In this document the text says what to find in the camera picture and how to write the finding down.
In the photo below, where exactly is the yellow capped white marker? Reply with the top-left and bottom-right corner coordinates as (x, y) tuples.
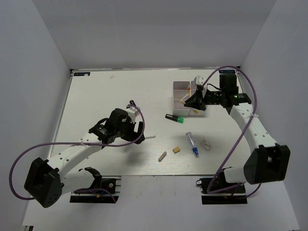
(180, 93), (200, 116)

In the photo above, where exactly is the clear blue glue bottle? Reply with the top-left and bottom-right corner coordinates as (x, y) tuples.
(185, 132), (199, 157)

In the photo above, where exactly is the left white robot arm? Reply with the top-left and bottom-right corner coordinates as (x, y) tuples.
(25, 105), (144, 208)

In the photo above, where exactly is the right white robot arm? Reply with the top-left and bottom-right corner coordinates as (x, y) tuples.
(184, 72), (291, 192)

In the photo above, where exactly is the right white compartment container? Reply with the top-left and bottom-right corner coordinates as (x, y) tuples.
(189, 81), (205, 116)

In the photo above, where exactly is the white compartment container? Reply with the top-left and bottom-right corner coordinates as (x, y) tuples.
(172, 81), (191, 116)
(189, 81), (205, 116)

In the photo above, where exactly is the left white compartment container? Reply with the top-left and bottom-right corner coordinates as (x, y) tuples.
(172, 81), (191, 116)

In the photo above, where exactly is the green black highlighter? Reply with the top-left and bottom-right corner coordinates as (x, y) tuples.
(165, 114), (184, 124)

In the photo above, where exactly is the grey eraser stick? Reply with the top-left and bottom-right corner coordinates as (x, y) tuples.
(158, 151), (167, 162)

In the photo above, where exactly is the right blue table label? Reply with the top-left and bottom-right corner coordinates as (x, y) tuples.
(218, 69), (235, 74)

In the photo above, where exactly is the blue table label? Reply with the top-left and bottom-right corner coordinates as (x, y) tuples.
(218, 69), (235, 74)
(73, 72), (90, 77)

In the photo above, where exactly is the tan eraser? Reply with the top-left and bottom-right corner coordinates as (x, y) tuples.
(172, 147), (180, 154)

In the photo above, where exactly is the white boxed eraser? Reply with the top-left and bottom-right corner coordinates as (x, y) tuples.
(200, 139), (211, 151)

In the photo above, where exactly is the left blue table label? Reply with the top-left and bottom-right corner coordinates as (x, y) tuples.
(73, 72), (90, 77)

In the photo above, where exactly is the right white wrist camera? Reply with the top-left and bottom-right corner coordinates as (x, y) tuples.
(193, 76), (207, 97)

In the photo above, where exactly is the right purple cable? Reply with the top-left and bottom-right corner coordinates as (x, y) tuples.
(197, 65), (263, 198)

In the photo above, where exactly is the purple cable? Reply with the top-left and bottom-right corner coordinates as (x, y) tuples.
(9, 103), (145, 203)
(197, 65), (263, 198)

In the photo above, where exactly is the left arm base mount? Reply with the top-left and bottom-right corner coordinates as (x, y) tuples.
(66, 167), (121, 204)

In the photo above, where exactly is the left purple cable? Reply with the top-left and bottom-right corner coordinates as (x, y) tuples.
(9, 103), (145, 203)

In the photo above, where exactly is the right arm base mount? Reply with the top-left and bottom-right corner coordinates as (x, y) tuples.
(195, 172), (247, 205)

